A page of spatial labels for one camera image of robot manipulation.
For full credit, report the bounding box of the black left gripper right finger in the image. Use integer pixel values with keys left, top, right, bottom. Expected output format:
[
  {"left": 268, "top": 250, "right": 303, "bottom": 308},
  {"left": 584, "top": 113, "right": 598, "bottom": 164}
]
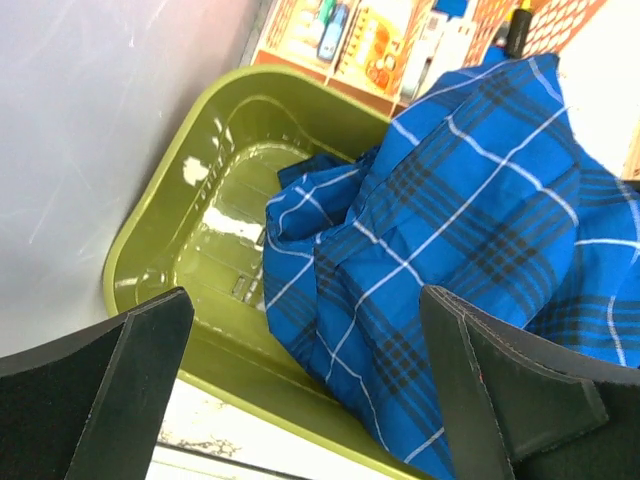
[{"left": 420, "top": 286, "right": 639, "bottom": 480}]

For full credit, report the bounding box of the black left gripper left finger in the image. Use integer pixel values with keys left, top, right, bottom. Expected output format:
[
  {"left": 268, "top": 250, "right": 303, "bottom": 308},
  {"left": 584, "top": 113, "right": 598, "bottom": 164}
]
[{"left": 1, "top": 287, "right": 194, "bottom": 479}]

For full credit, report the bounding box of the blue plaid shirt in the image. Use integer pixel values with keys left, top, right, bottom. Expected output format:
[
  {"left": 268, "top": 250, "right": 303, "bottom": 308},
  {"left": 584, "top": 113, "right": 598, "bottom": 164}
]
[{"left": 263, "top": 54, "right": 639, "bottom": 479}]

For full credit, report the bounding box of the green plastic basin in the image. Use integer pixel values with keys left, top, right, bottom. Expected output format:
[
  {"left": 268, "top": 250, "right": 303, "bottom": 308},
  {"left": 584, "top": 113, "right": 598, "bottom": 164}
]
[{"left": 103, "top": 65, "right": 419, "bottom": 479}]

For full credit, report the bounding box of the pink mesh file organizer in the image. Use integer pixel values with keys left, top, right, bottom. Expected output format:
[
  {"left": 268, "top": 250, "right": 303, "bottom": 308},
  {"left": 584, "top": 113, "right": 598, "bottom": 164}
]
[{"left": 251, "top": 1, "right": 604, "bottom": 117}]

